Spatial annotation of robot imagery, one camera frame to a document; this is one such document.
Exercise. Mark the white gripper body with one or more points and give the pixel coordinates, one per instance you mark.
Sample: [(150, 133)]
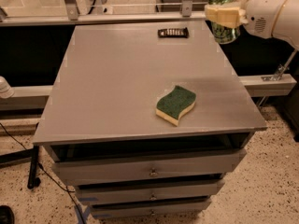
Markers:
[(261, 13)]

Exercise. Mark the white cylinder at left edge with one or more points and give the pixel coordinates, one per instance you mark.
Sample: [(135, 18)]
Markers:
[(5, 89)]

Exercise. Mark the top grey drawer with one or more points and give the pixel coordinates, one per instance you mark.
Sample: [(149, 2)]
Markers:
[(76, 173)]

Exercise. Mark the bottom grey drawer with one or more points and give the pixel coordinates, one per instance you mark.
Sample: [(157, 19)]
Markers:
[(150, 208)]

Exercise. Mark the green and yellow sponge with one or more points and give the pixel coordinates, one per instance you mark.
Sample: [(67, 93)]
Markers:
[(175, 105)]

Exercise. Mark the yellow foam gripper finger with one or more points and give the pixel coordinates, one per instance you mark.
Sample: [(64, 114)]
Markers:
[(230, 15)]

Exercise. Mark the dark round object on floor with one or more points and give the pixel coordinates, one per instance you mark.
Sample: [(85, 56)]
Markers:
[(6, 215)]

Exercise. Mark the black metal leg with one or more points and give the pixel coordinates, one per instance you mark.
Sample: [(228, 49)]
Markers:
[(33, 180)]

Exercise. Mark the grey drawer cabinet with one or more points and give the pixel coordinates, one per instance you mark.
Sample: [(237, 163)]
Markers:
[(103, 103)]

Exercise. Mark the metal rail frame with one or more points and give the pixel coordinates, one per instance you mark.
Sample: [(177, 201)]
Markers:
[(77, 12)]

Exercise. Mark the small black ridged object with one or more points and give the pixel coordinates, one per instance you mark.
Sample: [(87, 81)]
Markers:
[(173, 33)]

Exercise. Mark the metal diagonal brace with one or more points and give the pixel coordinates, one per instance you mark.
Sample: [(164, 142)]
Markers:
[(281, 69)]

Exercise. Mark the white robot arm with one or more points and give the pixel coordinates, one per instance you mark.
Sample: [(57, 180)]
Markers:
[(295, 41)]

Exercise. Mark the grey drawer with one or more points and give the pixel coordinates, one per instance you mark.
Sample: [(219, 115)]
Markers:
[(150, 208), (153, 192), (76, 173)]

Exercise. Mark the green soda can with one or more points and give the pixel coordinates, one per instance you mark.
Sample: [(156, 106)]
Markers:
[(222, 34)]

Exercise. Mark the middle grey drawer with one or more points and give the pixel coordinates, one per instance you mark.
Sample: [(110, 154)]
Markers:
[(153, 192)]

